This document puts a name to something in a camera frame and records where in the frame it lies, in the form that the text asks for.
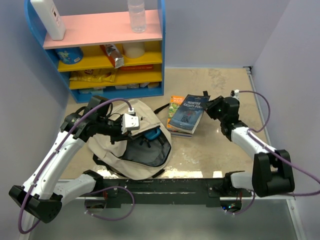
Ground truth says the red flat box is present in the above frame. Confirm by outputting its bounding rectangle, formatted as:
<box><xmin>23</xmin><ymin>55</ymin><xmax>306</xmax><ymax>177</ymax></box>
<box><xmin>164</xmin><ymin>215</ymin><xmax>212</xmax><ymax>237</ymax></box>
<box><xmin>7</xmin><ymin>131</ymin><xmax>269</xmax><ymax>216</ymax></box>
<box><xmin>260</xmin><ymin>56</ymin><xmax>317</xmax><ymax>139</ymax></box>
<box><xmin>119</xmin><ymin>64</ymin><xmax>154</xmax><ymax>71</ymax></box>

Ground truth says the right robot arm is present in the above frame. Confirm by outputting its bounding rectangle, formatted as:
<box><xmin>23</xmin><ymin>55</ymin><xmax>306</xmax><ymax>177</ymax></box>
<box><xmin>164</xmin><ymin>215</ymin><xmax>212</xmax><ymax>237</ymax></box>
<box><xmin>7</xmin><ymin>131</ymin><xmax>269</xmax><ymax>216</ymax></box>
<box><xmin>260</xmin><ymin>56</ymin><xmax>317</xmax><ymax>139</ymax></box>
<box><xmin>201</xmin><ymin>96</ymin><xmax>295</xmax><ymax>197</ymax></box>

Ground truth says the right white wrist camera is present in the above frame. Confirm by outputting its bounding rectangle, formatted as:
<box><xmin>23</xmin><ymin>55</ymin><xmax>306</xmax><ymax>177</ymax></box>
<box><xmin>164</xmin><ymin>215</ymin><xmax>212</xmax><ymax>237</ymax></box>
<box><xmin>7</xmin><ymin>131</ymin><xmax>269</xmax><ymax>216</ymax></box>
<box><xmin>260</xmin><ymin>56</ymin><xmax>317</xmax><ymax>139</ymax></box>
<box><xmin>230</xmin><ymin>89</ymin><xmax>240</xmax><ymax>101</ymax></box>

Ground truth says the purple cover book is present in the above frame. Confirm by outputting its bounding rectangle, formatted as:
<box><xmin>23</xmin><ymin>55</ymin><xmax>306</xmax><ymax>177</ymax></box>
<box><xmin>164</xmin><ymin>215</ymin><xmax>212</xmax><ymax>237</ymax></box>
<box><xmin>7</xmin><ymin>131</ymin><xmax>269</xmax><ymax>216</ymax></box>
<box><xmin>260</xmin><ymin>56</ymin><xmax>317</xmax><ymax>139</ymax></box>
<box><xmin>170</xmin><ymin>131</ymin><xmax>193</xmax><ymax>138</ymax></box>

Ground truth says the aluminium frame rail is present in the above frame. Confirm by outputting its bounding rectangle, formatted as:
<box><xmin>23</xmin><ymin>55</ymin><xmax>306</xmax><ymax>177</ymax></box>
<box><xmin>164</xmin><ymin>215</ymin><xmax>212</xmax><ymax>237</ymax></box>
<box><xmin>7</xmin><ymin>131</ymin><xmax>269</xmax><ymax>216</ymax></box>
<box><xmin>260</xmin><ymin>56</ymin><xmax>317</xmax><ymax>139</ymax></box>
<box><xmin>18</xmin><ymin>66</ymin><xmax>307</xmax><ymax>240</ymax></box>

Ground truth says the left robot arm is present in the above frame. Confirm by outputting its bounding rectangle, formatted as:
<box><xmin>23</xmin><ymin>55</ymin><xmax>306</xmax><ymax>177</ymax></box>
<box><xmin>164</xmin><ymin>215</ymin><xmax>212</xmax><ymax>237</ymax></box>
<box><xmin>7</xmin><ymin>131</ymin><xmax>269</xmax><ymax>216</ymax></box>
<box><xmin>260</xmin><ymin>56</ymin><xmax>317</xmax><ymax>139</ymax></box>
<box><xmin>9</xmin><ymin>95</ymin><xmax>125</xmax><ymax>226</ymax></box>

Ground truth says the beige canvas backpack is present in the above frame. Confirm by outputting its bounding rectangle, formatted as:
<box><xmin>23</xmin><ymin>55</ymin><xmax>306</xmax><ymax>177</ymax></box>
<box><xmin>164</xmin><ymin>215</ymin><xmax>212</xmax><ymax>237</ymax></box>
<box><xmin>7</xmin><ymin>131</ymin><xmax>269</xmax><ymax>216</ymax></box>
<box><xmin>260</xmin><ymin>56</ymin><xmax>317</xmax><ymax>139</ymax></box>
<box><xmin>87</xmin><ymin>99</ymin><xmax>172</xmax><ymax>180</ymax></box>

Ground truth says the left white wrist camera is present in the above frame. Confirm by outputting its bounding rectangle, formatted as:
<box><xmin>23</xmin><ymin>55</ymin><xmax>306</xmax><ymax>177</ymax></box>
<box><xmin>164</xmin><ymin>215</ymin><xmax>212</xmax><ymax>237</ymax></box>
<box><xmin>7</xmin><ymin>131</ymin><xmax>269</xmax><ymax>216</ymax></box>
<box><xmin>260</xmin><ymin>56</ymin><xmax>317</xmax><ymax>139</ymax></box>
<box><xmin>121</xmin><ymin>113</ymin><xmax>140</xmax><ymax>134</ymax></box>

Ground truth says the white cylindrical container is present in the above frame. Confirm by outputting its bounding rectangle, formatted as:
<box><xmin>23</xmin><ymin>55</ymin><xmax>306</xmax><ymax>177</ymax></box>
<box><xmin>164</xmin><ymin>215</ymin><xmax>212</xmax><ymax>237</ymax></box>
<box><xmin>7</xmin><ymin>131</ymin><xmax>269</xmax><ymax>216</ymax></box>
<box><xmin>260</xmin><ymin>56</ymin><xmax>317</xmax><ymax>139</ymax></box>
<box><xmin>122</xmin><ymin>42</ymin><xmax>145</xmax><ymax>59</ymax></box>

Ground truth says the white small boxes row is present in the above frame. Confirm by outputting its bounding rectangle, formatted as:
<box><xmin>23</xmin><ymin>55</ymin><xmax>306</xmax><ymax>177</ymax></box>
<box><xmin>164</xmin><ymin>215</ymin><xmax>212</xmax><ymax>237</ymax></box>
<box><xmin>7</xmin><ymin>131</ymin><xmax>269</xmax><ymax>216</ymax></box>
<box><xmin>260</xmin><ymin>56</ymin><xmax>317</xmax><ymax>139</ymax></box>
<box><xmin>78</xmin><ymin>82</ymin><xmax>161</xmax><ymax>95</ymax></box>

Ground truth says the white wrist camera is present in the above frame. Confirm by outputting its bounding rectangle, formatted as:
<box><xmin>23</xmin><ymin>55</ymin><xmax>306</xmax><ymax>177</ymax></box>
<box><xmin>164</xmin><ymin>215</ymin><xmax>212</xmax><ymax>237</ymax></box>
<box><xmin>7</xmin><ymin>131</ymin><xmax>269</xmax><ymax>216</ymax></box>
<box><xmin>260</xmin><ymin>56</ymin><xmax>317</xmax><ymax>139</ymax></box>
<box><xmin>121</xmin><ymin>113</ymin><xmax>140</xmax><ymax>134</ymax></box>
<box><xmin>230</xmin><ymin>89</ymin><xmax>240</xmax><ymax>101</ymax></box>

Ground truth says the blue round snack tub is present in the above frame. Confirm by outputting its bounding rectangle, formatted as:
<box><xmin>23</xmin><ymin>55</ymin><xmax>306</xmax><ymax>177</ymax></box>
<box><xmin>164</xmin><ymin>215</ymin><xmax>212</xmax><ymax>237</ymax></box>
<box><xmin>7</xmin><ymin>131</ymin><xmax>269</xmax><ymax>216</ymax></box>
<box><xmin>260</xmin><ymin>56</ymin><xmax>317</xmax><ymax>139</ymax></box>
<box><xmin>55</xmin><ymin>47</ymin><xmax>84</xmax><ymax>65</ymax></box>

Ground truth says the orange treehouse book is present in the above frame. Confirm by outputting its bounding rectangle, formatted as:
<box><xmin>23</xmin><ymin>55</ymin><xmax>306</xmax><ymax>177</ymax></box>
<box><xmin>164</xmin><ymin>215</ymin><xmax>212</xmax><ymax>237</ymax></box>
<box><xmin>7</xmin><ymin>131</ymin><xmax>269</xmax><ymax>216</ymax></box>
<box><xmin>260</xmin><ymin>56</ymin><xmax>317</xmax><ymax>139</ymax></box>
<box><xmin>166</xmin><ymin>95</ymin><xmax>185</xmax><ymax>133</ymax></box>

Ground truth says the clear plastic water bottle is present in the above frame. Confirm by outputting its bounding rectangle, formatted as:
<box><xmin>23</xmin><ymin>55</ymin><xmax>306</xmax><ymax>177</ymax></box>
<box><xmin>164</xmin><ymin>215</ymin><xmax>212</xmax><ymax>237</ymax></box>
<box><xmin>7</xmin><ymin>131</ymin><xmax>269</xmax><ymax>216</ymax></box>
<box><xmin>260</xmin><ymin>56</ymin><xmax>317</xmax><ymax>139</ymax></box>
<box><xmin>127</xmin><ymin>0</ymin><xmax>147</xmax><ymax>33</ymax></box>

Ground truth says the orange silver snack packet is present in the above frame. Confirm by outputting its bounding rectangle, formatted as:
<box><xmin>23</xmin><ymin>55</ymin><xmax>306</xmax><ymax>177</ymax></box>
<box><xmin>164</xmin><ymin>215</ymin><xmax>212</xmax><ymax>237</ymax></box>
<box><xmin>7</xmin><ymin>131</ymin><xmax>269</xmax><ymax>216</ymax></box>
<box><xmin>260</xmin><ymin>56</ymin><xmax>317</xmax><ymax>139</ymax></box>
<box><xmin>100</xmin><ymin>44</ymin><xmax>125</xmax><ymax>69</ymax></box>

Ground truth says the dark cover book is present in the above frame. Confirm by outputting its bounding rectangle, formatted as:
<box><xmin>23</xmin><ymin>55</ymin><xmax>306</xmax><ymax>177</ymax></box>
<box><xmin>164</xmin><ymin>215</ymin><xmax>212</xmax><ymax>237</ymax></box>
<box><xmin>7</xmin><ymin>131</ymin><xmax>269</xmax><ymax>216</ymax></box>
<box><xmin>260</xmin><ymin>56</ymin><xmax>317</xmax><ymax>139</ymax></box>
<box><xmin>169</xmin><ymin>94</ymin><xmax>210</xmax><ymax>134</ymax></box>

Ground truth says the blue dinosaur pencil case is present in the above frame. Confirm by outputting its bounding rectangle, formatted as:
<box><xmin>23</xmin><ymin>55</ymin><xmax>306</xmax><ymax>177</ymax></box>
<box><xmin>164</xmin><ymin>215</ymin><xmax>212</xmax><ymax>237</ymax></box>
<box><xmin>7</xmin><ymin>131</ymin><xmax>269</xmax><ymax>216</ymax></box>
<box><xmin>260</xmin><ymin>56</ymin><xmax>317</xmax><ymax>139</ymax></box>
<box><xmin>144</xmin><ymin>128</ymin><xmax>162</xmax><ymax>141</ymax></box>

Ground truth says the yellow chips bag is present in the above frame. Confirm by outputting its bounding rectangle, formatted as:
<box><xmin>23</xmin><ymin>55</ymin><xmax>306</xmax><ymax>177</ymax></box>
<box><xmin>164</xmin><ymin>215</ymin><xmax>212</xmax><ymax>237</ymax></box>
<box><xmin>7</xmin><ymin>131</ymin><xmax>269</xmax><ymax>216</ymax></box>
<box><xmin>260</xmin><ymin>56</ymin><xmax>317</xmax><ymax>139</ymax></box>
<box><xmin>69</xmin><ymin>69</ymin><xmax>116</xmax><ymax>83</ymax></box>

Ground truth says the blue shelf unit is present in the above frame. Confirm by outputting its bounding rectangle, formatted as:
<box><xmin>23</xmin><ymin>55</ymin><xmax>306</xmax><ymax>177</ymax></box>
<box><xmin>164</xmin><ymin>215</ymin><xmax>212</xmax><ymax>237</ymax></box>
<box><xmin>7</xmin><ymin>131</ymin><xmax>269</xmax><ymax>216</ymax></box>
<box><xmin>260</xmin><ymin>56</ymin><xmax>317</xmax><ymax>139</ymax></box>
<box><xmin>24</xmin><ymin>0</ymin><xmax>166</xmax><ymax>103</ymax></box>

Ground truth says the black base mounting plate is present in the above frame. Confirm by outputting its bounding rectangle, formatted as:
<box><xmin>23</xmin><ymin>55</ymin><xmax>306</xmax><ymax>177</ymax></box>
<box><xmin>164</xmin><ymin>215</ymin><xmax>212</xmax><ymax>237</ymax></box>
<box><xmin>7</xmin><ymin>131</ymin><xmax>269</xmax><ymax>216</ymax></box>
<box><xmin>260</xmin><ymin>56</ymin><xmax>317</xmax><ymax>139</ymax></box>
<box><xmin>74</xmin><ymin>177</ymin><xmax>252</xmax><ymax>209</ymax></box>

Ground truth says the white rectangular bottle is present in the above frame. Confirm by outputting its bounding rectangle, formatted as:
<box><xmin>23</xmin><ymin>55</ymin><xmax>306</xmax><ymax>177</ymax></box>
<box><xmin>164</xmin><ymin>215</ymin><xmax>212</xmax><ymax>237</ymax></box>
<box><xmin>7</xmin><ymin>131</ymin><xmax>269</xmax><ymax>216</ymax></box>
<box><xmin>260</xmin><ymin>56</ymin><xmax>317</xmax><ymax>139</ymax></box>
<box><xmin>30</xmin><ymin>0</ymin><xmax>66</xmax><ymax>41</ymax></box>

